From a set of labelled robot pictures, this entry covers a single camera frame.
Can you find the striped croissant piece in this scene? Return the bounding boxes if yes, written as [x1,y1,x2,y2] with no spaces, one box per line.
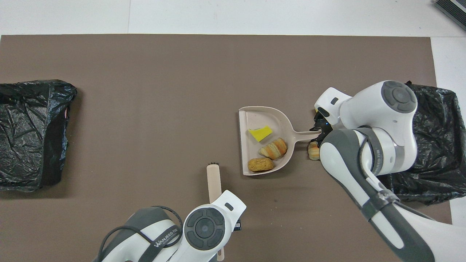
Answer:
[308,141,321,160]

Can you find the brown bread roll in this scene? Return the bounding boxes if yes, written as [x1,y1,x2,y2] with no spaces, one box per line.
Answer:
[248,157,275,172]

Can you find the beige hand brush black bristles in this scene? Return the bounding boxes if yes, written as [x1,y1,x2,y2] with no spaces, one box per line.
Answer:
[206,162,225,262]

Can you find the brown table mat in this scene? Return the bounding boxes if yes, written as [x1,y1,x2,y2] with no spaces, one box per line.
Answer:
[0,34,456,262]

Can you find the beige plastic dustpan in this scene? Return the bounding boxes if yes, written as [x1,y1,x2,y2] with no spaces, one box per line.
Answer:
[238,106,323,176]

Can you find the yellow sponge with green backing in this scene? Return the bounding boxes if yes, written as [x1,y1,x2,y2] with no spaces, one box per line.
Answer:
[249,126,273,142]

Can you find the bin lined with black bag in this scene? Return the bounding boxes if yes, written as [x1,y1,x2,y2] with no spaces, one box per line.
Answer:
[379,81,466,205]
[0,79,78,192]

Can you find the pale crusty bread chunk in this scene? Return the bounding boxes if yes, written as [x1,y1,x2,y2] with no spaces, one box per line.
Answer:
[258,138,288,160]

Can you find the dark ribbed floor grate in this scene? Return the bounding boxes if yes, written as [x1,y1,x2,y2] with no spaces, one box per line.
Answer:
[434,0,466,31]

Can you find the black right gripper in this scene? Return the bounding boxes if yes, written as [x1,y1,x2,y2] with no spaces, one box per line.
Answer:
[309,111,332,147]

